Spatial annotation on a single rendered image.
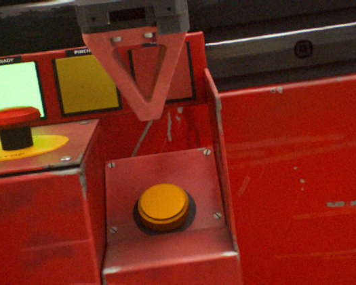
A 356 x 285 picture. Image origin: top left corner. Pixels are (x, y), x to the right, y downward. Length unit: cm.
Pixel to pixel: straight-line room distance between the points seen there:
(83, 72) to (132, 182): 10
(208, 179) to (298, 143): 22
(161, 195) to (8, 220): 12
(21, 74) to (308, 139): 31
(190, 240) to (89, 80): 17
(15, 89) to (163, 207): 17
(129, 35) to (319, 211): 39
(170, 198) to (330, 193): 28
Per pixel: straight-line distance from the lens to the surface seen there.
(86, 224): 54
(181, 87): 67
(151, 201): 61
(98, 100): 68
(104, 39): 53
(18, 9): 83
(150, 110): 56
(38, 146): 60
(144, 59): 67
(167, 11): 49
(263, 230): 85
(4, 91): 69
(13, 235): 55
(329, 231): 86
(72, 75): 68
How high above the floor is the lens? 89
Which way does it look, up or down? 12 degrees down
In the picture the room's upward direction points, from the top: 8 degrees counter-clockwise
